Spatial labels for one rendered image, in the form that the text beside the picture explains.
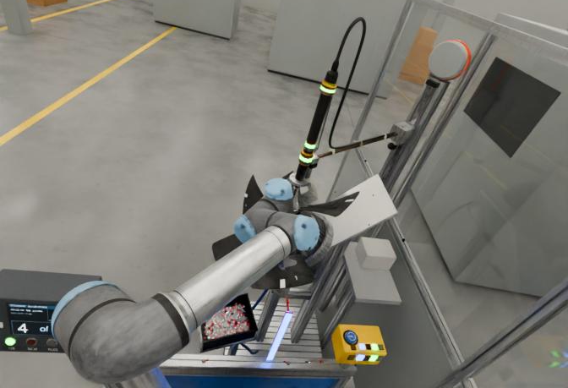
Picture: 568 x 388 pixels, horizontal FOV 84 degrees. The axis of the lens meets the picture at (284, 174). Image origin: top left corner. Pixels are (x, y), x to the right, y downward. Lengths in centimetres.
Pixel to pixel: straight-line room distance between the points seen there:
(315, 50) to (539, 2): 1057
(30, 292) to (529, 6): 1546
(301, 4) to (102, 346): 617
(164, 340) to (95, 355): 9
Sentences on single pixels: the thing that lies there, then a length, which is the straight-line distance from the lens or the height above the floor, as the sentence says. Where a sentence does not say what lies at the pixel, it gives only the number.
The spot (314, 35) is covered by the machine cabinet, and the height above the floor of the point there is 87.
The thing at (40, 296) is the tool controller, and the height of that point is 125.
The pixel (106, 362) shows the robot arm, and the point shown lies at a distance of 57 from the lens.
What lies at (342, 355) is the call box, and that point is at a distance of 127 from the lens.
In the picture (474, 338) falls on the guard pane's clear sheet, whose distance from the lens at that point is 149.
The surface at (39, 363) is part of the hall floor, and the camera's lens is 243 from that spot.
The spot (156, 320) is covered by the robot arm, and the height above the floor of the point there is 163.
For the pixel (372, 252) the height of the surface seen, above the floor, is 97.
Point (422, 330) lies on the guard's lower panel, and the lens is 171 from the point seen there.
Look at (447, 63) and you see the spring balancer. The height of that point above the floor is 187.
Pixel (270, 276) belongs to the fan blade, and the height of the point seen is 118.
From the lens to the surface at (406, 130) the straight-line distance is 152.
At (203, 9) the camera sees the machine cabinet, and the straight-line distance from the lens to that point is 826.
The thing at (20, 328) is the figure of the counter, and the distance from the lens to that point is 116.
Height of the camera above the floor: 211
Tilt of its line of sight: 35 degrees down
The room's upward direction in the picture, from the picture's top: 16 degrees clockwise
